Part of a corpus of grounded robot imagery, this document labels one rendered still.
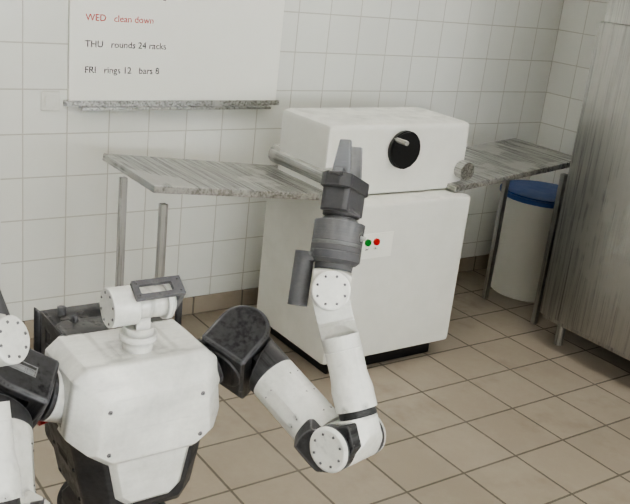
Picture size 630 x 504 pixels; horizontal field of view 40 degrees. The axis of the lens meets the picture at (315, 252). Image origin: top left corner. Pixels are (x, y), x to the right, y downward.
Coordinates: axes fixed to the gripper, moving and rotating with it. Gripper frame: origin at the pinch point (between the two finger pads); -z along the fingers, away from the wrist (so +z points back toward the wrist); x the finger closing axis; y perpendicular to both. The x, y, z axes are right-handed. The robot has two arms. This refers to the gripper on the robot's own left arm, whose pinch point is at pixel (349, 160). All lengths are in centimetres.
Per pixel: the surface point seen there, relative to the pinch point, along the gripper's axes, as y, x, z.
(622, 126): -20, -295, -87
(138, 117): 190, -200, -56
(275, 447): 89, -187, 80
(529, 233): 34, -390, -45
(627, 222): -26, -305, -43
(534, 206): 32, -382, -60
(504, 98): 61, -398, -130
